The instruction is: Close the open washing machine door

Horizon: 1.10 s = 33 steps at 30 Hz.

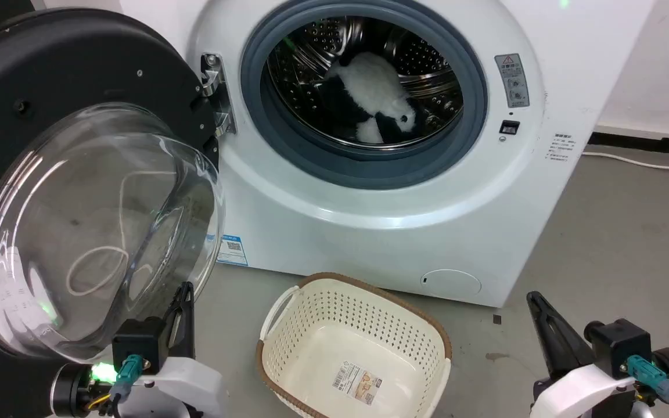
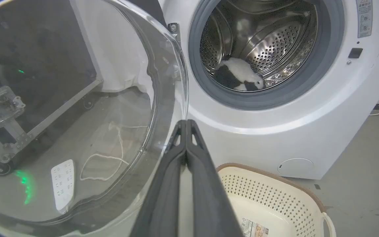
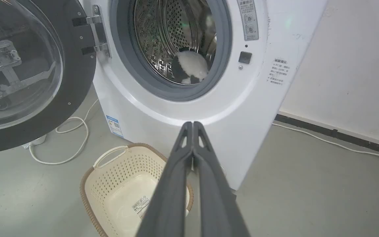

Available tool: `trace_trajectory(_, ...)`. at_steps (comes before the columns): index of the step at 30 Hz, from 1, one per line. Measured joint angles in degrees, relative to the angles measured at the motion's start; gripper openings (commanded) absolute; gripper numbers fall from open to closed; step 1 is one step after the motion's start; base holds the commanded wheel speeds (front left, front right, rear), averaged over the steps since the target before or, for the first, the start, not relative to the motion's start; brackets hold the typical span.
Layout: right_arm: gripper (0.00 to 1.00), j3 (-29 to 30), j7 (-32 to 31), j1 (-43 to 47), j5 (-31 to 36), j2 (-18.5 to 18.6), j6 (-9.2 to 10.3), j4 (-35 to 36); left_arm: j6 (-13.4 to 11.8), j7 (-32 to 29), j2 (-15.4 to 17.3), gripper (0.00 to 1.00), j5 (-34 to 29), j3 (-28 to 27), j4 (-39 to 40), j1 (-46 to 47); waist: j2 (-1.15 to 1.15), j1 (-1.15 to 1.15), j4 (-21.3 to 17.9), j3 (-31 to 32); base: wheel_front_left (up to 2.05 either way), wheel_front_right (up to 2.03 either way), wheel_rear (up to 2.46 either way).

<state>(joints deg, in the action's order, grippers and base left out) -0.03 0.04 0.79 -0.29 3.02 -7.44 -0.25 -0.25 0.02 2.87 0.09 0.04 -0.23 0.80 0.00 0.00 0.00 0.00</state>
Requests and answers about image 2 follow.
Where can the black flight case with aluminium edges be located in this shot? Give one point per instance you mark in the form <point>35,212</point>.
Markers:
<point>35,59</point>

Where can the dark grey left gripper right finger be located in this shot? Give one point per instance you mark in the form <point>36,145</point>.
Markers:
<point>209,197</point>

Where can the transparent washer door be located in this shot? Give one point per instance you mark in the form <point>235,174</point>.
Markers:
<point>110,108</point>

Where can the white power strip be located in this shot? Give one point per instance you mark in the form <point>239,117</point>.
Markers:
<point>63,183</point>

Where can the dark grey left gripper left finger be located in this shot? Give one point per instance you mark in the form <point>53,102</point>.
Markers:
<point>163,194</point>

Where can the cream perforated laundry basket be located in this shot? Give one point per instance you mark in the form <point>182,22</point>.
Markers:
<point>275,204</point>

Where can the white front-load washing machine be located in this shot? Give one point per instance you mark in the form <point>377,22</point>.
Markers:
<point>308,118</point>

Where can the black and white garment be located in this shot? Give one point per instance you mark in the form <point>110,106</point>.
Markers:
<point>239,75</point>

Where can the white cloth drape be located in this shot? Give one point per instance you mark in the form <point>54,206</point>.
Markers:
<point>117,46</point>

